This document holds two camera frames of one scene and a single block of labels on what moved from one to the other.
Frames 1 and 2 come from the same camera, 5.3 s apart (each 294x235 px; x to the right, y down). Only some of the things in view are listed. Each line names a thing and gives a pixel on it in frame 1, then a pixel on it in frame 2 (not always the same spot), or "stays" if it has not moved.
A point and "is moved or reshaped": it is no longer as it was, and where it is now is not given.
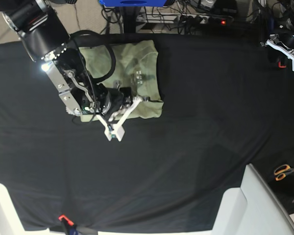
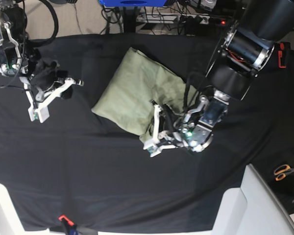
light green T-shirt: (133, 64) is moved or reshaped
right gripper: (288, 39) to (168, 117)
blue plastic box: (133, 3) stays
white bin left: (5, 218) stays
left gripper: (111, 100) to (43, 73)
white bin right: (254, 208) stays
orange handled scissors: (281, 170) stays
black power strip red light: (222, 22) stays
